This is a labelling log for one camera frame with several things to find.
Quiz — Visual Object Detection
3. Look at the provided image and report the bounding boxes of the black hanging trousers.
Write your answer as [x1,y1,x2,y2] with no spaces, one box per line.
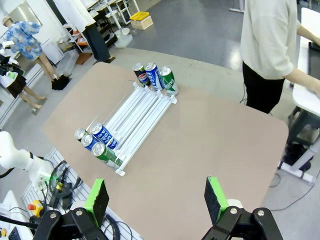
[84,24,111,63]

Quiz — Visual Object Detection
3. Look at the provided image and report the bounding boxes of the person's left forearm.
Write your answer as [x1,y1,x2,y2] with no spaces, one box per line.
[296,23,320,46]

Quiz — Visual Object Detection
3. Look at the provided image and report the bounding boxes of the black Pepsi can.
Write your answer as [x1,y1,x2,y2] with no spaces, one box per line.
[132,62,152,88]
[74,127,88,143]

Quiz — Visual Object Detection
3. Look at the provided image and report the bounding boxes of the person in grey t-shirt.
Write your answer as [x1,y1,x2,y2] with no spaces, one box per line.
[239,0,320,115]

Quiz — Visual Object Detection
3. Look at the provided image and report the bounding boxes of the blue Pocari Sweat can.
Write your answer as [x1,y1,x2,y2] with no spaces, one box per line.
[90,122,119,150]
[81,133,102,152]
[144,62,165,92]

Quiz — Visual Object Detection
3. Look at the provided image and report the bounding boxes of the white hanging garment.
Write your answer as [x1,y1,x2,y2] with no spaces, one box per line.
[53,0,97,33]

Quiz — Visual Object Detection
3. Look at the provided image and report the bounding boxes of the large white table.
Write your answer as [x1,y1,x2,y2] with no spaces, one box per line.
[277,7,320,185]

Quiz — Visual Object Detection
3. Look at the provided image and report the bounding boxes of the black keyboard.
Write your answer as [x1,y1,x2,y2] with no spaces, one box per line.
[8,226,26,240]

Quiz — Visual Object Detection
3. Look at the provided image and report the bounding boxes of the yellow plastic crate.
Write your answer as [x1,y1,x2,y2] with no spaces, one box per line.
[129,11,150,21]

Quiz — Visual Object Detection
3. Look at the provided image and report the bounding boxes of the black bag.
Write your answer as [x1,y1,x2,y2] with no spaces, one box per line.
[51,74,70,91]

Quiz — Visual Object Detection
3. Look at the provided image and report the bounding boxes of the white can dispenser rack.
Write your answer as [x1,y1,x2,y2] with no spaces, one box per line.
[86,82,178,178]

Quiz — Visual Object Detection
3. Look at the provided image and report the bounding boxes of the clear plastic storage bin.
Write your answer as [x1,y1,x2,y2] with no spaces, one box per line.
[56,49,80,76]

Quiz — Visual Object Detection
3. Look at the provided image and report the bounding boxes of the yellow emergency stop button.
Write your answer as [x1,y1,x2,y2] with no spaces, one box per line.
[26,199,43,218]

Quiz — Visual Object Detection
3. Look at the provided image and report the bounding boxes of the white plastic crate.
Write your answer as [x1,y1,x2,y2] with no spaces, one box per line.
[130,16,154,30]

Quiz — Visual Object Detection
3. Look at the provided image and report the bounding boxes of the mannequin in black skirt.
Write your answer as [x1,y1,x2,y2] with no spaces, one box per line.
[0,53,47,111]

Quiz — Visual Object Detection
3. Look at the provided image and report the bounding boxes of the white cabinet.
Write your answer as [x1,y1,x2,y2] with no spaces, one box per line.
[41,39,65,66]

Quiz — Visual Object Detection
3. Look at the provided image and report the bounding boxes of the white slotted mounting base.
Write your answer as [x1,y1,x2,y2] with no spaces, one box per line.
[21,147,141,240]

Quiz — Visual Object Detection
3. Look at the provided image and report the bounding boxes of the mannequin in blue floral shirt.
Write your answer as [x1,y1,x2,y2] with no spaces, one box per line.
[2,14,58,83]

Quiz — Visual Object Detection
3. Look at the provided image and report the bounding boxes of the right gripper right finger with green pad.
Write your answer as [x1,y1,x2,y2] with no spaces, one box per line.
[201,176,285,240]

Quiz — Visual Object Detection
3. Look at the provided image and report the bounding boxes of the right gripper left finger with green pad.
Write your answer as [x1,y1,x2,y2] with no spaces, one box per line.
[32,178,110,240]

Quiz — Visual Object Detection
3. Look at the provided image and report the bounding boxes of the black cable connector box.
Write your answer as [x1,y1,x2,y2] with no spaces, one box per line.
[49,182,72,208]

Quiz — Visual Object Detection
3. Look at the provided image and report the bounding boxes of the person's right forearm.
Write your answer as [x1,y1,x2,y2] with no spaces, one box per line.
[283,67,320,99]

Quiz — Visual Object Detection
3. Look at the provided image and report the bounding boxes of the green Chilsung cider can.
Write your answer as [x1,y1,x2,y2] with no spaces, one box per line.
[158,66,179,97]
[91,142,124,168]

